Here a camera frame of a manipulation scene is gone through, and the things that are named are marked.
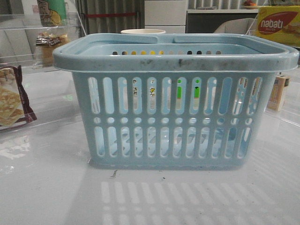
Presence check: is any packaged bread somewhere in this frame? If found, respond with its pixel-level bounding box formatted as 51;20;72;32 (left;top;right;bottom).
34;26;69;67

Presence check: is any light blue plastic basket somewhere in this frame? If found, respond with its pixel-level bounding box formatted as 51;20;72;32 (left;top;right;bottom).
52;33;299;168

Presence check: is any white paper cup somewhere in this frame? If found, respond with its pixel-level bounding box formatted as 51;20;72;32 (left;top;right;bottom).
121;29;166;35

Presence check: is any white drawer cabinet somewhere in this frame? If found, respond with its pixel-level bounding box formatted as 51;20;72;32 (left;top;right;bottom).
144;0;188;33

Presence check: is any clear acrylic left shelf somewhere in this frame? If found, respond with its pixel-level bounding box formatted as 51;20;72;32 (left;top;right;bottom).
0;12;85;134

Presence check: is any clear acrylic shelf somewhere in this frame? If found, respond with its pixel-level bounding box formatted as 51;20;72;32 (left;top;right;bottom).
0;12;85;134
243;14;300;127

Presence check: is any beige armchair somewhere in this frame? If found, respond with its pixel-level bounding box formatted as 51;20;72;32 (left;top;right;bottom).
214;18;256;34

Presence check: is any small beige snack box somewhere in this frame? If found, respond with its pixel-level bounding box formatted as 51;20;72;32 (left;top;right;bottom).
267;75;290;112

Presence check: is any brown cracker snack packet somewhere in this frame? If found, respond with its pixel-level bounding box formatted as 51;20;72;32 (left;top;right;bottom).
0;66;37;131

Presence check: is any green yellow cartoon box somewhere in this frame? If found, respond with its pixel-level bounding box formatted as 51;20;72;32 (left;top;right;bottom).
37;0;67;27

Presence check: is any clear acrylic right shelf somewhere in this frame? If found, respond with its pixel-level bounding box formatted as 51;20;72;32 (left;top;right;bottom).
243;14;300;127

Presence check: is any yellow nabati wafer box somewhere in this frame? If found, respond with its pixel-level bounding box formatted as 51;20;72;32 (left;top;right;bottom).
254;6;300;47

